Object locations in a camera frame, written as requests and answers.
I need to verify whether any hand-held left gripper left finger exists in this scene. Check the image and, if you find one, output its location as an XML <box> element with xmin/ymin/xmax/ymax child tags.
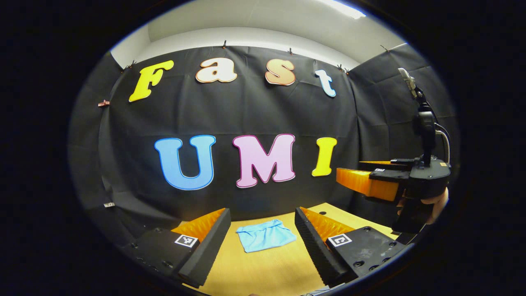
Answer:
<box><xmin>123</xmin><ymin>208</ymin><xmax>232</xmax><ymax>288</ymax></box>

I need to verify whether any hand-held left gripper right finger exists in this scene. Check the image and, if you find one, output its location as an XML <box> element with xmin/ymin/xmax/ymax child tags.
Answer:
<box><xmin>294</xmin><ymin>206</ymin><xmax>409</xmax><ymax>288</ymax></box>

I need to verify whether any light blue T-shirt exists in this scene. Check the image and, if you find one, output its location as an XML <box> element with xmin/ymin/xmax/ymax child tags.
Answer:
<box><xmin>236</xmin><ymin>219</ymin><xmax>297</xmax><ymax>253</ymax></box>

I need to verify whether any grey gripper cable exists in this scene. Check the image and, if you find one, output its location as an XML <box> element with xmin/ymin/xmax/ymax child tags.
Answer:
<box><xmin>435</xmin><ymin>123</ymin><xmax>451</xmax><ymax>164</ymax></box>

